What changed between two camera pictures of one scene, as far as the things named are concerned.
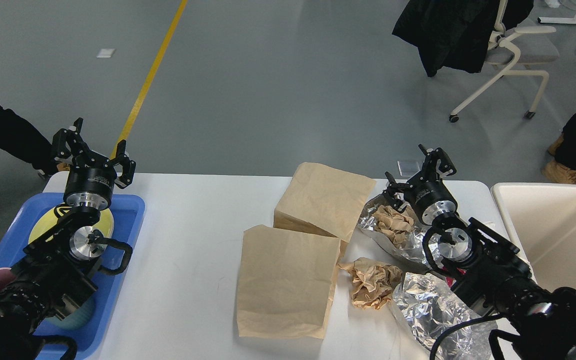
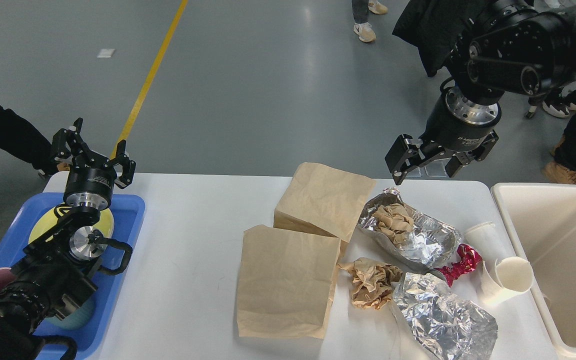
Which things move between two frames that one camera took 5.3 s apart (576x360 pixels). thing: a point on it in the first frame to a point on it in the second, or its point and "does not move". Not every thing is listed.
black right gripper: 426,193 to 454,123
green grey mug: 77,319 does not move
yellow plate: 103,223 does not move
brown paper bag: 324,201 does not move
